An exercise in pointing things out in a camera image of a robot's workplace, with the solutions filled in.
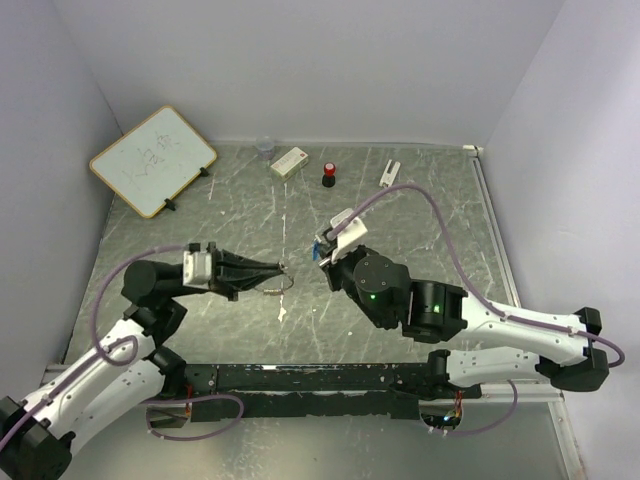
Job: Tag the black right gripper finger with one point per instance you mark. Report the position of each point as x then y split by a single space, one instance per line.
325 262
323 241

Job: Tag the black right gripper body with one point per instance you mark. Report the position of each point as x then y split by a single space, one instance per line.
340 275

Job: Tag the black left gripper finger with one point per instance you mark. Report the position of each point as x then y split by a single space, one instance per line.
226 259
231 282

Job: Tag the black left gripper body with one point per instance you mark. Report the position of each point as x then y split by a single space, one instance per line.
180 290

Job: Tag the blue key tag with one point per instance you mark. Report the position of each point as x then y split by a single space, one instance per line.
315 251

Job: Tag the silver metal keyring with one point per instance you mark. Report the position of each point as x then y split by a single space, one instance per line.
282 280

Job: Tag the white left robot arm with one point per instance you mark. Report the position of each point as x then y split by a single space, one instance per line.
42 433

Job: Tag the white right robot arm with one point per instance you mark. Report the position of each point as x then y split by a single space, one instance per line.
436 317

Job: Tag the red and black stamp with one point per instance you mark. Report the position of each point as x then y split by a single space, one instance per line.
329 171

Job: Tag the white stapler remover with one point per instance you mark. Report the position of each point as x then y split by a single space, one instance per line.
389 174

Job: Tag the white staples box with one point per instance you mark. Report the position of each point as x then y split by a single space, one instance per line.
289 164

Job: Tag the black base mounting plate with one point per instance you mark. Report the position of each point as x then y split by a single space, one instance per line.
394 390

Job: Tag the clear cup of paper clips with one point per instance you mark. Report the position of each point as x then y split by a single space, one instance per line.
265 147

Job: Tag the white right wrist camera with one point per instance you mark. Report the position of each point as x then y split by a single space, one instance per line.
349 238

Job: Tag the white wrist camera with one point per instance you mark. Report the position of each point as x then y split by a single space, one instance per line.
349 238
197 267

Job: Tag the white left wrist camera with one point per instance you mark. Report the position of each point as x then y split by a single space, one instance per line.
197 267

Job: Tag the small whiteboard with wooden frame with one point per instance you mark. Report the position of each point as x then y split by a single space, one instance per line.
154 162

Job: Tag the aluminium frame rail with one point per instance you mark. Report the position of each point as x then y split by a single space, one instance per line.
500 250

